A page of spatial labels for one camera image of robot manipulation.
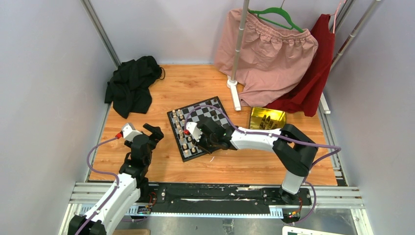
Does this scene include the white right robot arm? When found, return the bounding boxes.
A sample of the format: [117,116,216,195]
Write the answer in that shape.
[185,118,318,205]

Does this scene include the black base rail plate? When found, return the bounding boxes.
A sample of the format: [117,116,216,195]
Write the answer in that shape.
[149,183,313,215]

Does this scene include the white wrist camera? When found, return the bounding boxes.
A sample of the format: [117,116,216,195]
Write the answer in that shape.
[184,122,202,142]
[115,123,143,142]

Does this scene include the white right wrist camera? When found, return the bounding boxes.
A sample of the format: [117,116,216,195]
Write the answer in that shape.
[184,122,202,142]

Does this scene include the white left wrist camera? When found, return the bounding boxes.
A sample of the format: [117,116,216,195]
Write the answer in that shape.
[115,123,143,142]

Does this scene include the white rack stand base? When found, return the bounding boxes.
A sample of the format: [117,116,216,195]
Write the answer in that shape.
[227,76,242,111]

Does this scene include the black cloth garment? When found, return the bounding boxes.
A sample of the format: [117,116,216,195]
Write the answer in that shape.
[104,56,165,118]

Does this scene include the pink cloth garment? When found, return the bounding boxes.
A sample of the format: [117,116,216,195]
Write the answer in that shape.
[214,8,319,108]

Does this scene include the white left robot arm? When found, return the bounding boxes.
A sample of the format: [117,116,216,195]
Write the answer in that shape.
[68,123,164,235]

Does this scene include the green clothes hanger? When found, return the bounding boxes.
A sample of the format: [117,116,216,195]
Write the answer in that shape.
[248,0,304,33]

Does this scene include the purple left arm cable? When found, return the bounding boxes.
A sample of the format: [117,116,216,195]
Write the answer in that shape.
[73,136,123,235]

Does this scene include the black white chessboard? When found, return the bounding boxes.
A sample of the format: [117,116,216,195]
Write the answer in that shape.
[167,96,232,162]

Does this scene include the gold metal tin tray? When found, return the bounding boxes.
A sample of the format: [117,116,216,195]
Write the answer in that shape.
[249,107,286,130]

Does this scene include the silver rack pole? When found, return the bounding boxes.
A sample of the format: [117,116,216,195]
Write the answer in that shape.
[229,0,250,85]

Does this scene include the red cloth garment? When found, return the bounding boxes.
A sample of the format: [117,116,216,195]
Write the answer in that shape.
[265,14,335,117]

